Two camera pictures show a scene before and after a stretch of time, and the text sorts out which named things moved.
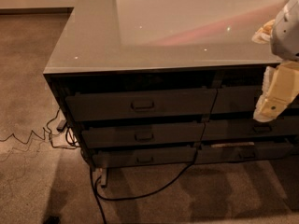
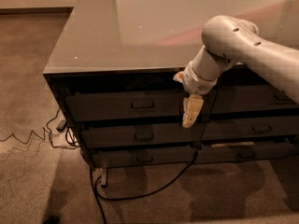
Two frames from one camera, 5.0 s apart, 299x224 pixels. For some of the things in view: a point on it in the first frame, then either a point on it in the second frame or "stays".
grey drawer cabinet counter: [162, 75] stays
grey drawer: [142, 157] stays
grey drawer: [220, 154] stays
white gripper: [286, 35] → [195, 82]
